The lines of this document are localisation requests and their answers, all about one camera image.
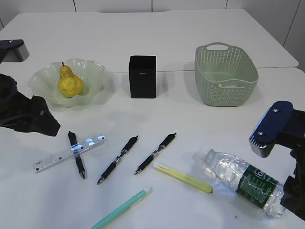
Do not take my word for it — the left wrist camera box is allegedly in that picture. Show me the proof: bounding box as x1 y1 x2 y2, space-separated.
0 39 30 62

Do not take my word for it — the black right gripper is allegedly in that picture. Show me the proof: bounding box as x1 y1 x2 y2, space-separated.
274 108 305 220

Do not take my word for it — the yellow pear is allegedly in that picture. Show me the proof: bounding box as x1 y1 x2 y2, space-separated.
58 62 83 98

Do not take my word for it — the black gel pen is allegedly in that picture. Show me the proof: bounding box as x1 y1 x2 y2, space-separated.
134 133 176 175
97 135 139 185

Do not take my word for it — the grey-green woven plastic basket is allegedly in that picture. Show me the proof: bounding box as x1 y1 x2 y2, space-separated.
194 42 259 107

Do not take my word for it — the black gel pen right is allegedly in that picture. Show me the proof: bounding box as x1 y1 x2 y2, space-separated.
134 133 176 175

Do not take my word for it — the black square pen holder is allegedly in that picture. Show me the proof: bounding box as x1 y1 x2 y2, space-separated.
129 55 157 99

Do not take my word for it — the black gel pen middle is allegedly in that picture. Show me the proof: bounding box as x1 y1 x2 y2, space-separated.
97 135 139 185

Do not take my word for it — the yellow utility knife pen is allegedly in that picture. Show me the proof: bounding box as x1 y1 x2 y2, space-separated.
153 162 213 193

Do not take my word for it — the black pen under ruler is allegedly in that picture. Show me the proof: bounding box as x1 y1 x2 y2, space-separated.
68 131 86 179

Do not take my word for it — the clear plastic ruler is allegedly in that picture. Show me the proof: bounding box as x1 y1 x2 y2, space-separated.
33 135 106 173

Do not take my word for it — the clear plastic water bottle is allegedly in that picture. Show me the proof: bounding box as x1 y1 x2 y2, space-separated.
193 149 285 218

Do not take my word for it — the mint green pen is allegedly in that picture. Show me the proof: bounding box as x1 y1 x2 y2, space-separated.
92 187 152 229

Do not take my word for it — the pale green glass plate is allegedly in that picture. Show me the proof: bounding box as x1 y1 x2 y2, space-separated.
29 58 105 107

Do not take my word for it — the yellow packaging paper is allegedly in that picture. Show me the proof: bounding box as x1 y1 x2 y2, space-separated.
218 81 245 88

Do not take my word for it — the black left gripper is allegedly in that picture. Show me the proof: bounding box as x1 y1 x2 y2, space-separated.
0 74 61 136

